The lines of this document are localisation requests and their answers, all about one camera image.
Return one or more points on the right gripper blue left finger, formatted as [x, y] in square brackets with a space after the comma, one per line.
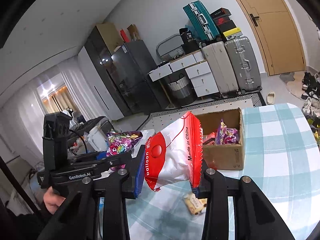
[139, 177]

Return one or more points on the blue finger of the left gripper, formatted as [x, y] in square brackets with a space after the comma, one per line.
[101, 155]
[105, 167]

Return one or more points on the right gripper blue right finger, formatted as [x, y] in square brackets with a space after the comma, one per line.
[196, 191]

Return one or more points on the purple candy bag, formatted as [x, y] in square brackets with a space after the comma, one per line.
[121, 142]

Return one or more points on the red white balloon snack bag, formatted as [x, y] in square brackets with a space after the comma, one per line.
[175, 154]

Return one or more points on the purple white snack bag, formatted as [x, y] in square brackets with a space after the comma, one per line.
[225, 135]

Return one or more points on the red black candy packet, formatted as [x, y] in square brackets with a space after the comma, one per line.
[209, 139]

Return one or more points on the person's left hand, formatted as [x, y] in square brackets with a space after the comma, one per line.
[52, 200]

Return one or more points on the SF cardboard box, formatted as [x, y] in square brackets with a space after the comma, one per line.
[223, 157]

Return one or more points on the patterned floor rug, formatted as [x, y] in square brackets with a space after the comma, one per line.
[159, 120]

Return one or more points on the white curtain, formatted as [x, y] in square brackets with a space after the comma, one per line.
[79, 89]

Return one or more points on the woven laundry basket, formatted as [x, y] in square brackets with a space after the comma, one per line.
[182, 91]

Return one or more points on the black refrigerator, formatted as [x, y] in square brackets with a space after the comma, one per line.
[132, 63]

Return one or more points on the dark glass cabinet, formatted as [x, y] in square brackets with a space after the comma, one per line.
[100, 46]

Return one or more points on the beige slipper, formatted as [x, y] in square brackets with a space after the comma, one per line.
[270, 98]

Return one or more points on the white drawer desk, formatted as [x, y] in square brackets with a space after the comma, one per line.
[197, 70]

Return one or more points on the silver suitcase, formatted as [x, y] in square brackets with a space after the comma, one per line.
[244, 64]

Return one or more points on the beige suitcase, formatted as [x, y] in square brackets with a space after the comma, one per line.
[221, 67]

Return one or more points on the teal suitcase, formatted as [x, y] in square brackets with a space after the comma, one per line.
[202, 22]

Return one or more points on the stack of shoe boxes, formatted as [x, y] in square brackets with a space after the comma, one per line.
[225, 24]

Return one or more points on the wooden door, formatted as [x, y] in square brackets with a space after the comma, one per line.
[276, 35]

